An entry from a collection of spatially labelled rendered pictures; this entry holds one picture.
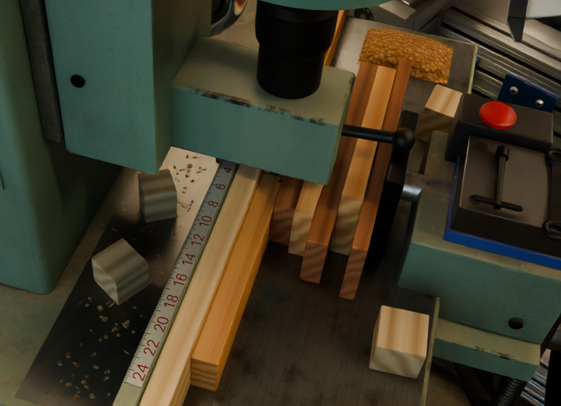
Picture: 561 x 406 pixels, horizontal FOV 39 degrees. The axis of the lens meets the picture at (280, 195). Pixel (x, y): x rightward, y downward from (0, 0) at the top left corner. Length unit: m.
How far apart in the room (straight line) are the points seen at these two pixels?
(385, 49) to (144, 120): 0.36
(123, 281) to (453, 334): 0.30
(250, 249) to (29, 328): 0.24
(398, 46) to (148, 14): 0.41
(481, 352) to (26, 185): 0.40
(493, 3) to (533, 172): 0.72
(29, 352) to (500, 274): 0.41
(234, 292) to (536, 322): 0.26
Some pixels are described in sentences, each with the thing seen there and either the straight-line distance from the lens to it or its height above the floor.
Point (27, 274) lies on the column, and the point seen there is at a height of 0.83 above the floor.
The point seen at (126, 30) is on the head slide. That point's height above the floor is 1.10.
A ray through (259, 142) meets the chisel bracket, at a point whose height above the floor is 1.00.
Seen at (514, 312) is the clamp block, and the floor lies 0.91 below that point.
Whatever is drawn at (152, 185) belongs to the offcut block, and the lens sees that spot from 0.82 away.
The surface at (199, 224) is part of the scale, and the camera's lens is 0.63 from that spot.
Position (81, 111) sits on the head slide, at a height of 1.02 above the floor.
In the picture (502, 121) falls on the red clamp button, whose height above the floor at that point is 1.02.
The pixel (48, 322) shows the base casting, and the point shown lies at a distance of 0.78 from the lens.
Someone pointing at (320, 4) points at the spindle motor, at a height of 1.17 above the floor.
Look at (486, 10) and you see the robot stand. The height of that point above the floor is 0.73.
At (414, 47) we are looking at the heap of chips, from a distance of 0.90.
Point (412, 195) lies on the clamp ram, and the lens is 0.69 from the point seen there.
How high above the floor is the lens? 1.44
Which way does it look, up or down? 48 degrees down
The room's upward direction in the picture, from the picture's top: 8 degrees clockwise
